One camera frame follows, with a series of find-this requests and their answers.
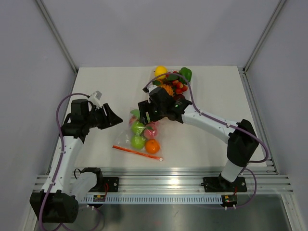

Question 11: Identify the purple cable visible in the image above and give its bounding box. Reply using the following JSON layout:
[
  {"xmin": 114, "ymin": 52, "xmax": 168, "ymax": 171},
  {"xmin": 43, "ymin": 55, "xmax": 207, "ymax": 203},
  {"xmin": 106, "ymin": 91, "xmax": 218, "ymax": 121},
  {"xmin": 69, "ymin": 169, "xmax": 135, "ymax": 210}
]
[
  {"xmin": 142, "ymin": 72, "xmax": 269, "ymax": 209},
  {"xmin": 38, "ymin": 93, "xmax": 105, "ymax": 231}
]

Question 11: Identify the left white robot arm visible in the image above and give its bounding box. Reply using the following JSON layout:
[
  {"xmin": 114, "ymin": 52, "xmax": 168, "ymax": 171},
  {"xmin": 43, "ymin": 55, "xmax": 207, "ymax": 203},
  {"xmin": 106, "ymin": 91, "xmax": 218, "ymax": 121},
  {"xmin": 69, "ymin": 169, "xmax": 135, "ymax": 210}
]
[{"xmin": 30, "ymin": 99, "xmax": 123, "ymax": 224}]

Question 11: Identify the pink peach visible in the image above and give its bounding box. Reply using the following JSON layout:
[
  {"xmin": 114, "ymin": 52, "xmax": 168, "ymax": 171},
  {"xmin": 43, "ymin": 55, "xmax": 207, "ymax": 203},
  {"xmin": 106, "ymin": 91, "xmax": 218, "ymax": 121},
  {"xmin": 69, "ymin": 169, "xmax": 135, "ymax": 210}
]
[{"xmin": 143, "ymin": 122, "xmax": 159, "ymax": 140}]

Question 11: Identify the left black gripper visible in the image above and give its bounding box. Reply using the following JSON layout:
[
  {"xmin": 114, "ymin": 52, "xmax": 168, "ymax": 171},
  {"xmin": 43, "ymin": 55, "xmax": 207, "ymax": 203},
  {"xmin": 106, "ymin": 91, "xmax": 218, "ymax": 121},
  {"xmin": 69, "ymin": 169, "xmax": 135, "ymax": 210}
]
[{"xmin": 84, "ymin": 103, "xmax": 123, "ymax": 130}]

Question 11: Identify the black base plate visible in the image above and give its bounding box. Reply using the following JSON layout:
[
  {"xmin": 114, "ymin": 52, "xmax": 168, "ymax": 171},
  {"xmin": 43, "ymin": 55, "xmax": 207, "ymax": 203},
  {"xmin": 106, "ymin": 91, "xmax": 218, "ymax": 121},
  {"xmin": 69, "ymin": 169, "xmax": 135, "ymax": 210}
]
[
  {"xmin": 94, "ymin": 177, "xmax": 119, "ymax": 193},
  {"xmin": 201, "ymin": 176, "xmax": 247, "ymax": 193}
]

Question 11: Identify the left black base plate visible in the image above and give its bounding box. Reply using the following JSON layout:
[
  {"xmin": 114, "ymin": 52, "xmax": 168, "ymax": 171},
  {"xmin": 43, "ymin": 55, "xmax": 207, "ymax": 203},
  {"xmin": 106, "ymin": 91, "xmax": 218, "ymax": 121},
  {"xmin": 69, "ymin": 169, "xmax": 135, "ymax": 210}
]
[{"xmin": 94, "ymin": 177, "xmax": 119, "ymax": 193}]

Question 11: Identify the white plastic basket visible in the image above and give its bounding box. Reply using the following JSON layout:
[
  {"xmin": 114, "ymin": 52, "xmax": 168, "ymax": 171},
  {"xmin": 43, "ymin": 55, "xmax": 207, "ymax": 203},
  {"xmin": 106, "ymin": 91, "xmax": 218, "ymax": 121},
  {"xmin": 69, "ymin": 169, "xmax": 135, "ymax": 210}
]
[{"xmin": 146, "ymin": 67, "xmax": 193, "ymax": 100}]

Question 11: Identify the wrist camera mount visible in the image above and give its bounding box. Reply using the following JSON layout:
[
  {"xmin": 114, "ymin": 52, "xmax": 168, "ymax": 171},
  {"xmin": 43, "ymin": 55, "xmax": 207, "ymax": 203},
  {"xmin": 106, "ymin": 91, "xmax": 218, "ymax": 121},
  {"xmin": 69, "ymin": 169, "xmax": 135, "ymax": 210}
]
[
  {"xmin": 88, "ymin": 91, "xmax": 102, "ymax": 108},
  {"xmin": 142, "ymin": 84, "xmax": 158, "ymax": 95}
]

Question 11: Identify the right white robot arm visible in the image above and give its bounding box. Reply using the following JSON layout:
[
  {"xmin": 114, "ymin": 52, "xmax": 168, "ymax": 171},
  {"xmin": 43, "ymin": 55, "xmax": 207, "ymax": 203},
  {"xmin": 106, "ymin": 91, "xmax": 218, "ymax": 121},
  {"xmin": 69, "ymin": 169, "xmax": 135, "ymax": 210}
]
[{"xmin": 138, "ymin": 85, "xmax": 258, "ymax": 191}]

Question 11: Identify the green bell pepper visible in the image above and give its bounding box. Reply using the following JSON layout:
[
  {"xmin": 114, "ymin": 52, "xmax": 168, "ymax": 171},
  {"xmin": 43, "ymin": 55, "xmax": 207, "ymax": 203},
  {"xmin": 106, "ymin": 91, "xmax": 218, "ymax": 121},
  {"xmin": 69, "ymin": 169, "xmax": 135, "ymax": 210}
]
[{"xmin": 179, "ymin": 67, "xmax": 192, "ymax": 85}]

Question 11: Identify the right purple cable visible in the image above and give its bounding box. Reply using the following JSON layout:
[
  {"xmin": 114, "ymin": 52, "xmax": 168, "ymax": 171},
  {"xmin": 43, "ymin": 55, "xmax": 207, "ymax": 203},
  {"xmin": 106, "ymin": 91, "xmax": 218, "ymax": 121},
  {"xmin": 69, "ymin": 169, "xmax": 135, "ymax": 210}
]
[{"xmin": 142, "ymin": 72, "xmax": 269, "ymax": 209}]

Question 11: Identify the white slotted cable duct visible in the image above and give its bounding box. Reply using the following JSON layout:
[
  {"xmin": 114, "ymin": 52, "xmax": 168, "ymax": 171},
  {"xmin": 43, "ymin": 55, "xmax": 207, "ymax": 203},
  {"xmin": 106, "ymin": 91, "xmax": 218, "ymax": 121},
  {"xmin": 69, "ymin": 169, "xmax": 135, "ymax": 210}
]
[{"xmin": 80, "ymin": 194, "xmax": 222, "ymax": 205}]

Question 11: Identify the green leaf with stem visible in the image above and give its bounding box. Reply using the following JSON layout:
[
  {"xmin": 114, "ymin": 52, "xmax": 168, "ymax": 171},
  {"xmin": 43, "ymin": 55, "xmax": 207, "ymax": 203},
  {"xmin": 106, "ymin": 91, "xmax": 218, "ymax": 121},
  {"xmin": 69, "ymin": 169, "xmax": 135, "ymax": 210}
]
[{"xmin": 152, "ymin": 74, "xmax": 179, "ymax": 86}]

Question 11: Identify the aluminium mounting rail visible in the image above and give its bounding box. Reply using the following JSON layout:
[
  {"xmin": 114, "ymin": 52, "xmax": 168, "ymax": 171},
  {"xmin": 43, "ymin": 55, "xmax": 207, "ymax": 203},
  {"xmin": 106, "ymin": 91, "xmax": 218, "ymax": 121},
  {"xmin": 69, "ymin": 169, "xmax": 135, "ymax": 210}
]
[{"xmin": 32, "ymin": 167, "xmax": 294, "ymax": 194}]

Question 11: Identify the yellow lemon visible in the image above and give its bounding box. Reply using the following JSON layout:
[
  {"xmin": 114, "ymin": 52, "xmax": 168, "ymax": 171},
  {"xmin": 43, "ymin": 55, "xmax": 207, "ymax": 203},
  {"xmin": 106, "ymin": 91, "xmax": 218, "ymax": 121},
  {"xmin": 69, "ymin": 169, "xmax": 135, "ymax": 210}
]
[{"xmin": 154, "ymin": 66, "xmax": 167, "ymax": 79}]

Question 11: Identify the dark purple fruit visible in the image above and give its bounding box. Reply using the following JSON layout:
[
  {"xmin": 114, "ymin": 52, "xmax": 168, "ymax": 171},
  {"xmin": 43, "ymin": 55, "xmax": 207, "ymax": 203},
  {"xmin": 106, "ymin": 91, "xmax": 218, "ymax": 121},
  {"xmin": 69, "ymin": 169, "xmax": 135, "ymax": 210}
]
[{"xmin": 173, "ymin": 94, "xmax": 185, "ymax": 101}]

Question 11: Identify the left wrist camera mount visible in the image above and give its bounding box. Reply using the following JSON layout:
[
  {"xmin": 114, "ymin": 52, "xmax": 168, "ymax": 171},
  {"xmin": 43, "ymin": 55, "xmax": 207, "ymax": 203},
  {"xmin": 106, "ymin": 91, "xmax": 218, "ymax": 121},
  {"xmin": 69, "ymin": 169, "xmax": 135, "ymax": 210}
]
[{"xmin": 88, "ymin": 91, "xmax": 102, "ymax": 108}]

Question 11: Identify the clear zip top bag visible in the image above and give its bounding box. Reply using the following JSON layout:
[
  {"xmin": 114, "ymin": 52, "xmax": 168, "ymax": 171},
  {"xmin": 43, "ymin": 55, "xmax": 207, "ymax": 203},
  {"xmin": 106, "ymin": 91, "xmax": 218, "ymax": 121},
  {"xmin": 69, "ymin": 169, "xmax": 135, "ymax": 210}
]
[{"xmin": 112, "ymin": 109, "xmax": 164, "ymax": 162}]

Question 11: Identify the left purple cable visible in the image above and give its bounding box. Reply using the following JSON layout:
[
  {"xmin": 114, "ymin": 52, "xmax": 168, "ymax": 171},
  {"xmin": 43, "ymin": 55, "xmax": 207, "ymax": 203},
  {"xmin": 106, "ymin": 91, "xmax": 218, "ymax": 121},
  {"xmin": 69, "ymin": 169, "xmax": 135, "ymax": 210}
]
[{"xmin": 38, "ymin": 93, "xmax": 105, "ymax": 231}]

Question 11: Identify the green lime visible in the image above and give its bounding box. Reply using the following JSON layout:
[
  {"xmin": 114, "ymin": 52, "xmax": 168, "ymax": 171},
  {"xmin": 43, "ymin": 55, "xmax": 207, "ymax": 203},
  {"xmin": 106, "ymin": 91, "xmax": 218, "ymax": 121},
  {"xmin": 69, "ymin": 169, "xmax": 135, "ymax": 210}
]
[{"xmin": 130, "ymin": 121, "xmax": 145, "ymax": 135}]

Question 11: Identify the green apple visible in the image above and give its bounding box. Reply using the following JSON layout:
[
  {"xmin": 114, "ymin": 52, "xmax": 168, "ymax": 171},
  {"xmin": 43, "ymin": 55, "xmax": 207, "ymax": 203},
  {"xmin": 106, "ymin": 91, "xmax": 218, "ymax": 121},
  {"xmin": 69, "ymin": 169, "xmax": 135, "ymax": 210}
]
[{"xmin": 130, "ymin": 135, "xmax": 146, "ymax": 150}]

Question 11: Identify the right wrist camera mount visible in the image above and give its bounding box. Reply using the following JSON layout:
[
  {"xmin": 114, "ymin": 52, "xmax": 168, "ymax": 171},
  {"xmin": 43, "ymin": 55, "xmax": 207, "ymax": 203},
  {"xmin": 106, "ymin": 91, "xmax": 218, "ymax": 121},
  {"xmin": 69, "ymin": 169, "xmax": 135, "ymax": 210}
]
[{"xmin": 142, "ymin": 84, "xmax": 158, "ymax": 95}]

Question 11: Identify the orange spiky horned melon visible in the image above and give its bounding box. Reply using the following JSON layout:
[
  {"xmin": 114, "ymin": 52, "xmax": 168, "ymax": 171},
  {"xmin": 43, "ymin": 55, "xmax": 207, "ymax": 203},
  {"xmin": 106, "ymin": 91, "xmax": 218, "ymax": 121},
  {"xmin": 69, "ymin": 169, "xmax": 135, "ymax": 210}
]
[{"xmin": 160, "ymin": 84, "xmax": 174, "ymax": 97}]

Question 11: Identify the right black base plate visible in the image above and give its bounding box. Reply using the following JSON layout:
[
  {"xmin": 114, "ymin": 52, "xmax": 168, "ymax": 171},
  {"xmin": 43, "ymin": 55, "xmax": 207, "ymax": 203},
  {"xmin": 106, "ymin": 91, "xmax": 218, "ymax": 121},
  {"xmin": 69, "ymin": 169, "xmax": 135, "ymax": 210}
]
[{"xmin": 201, "ymin": 176, "xmax": 247, "ymax": 193}]

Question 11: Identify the red strawberry bunch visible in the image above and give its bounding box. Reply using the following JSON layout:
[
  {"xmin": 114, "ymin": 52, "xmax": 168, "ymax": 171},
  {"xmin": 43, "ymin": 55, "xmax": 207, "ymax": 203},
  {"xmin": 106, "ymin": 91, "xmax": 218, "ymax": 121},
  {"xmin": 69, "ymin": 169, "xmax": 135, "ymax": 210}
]
[{"xmin": 169, "ymin": 71, "xmax": 188, "ymax": 94}]

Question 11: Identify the orange fruit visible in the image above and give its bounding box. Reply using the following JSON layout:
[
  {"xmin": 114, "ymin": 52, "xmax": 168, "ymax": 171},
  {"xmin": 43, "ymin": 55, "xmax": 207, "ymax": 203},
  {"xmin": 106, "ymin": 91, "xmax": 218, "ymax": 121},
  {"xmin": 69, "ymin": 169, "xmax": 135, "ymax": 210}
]
[{"xmin": 145, "ymin": 139, "xmax": 160, "ymax": 154}]

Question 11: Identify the green cucumber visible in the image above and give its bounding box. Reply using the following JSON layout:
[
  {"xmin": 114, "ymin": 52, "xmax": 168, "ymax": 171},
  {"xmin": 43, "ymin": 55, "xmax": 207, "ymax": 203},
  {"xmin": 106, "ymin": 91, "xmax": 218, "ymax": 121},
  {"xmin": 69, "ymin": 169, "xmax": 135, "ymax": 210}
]
[{"xmin": 130, "ymin": 109, "xmax": 140, "ymax": 119}]

